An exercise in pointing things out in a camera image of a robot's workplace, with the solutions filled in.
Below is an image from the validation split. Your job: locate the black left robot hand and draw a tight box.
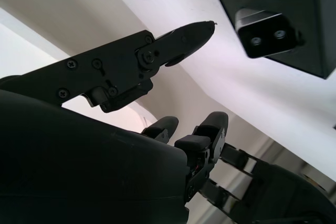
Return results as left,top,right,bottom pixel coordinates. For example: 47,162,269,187
202,142,336,224

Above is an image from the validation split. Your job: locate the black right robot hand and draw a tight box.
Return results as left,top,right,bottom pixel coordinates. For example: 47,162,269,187
0,20,229,224

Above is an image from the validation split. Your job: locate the black box base with insert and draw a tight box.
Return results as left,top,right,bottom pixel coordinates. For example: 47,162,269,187
211,0,336,80

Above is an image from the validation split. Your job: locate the small silver black camera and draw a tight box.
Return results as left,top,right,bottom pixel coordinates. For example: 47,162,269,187
234,8,305,59

